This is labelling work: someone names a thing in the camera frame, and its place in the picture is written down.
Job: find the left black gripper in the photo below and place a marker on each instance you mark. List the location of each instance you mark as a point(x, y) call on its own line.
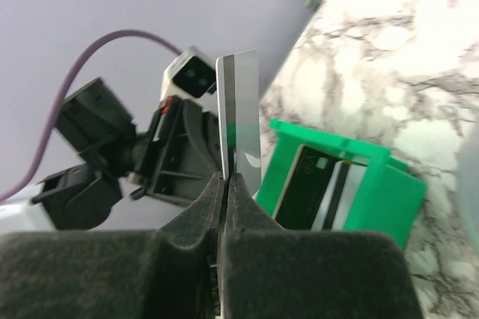
point(178, 154)

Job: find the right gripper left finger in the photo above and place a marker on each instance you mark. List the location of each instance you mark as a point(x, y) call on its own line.
point(161, 273)

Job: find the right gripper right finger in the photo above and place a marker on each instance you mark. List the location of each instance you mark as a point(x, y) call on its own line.
point(270, 272)

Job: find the grey magnetic stripe card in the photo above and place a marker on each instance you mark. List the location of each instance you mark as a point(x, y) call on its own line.
point(238, 111)

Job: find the green plastic bin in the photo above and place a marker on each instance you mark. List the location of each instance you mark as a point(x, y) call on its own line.
point(389, 197)

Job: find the stack of credit cards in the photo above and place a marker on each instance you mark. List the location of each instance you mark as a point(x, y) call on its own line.
point(341, 190)

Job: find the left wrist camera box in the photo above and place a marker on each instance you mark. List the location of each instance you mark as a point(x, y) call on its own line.
point(191, 75)

